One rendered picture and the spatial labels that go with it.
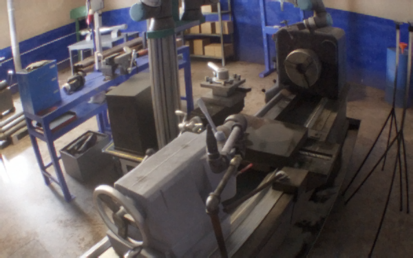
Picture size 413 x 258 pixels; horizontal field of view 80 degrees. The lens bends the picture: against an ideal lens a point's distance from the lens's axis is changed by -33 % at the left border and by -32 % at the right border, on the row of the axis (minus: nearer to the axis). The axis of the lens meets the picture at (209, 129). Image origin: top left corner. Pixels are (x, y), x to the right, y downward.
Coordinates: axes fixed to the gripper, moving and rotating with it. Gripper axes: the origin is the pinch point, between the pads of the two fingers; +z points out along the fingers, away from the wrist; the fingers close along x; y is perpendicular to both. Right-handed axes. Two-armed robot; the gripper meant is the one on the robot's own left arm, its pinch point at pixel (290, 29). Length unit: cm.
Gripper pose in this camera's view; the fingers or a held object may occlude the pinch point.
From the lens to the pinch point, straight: 219.9
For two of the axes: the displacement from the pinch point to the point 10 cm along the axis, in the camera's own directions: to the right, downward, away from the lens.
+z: -7.5, 1.6, 6.4
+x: -5.4, 4.1, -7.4
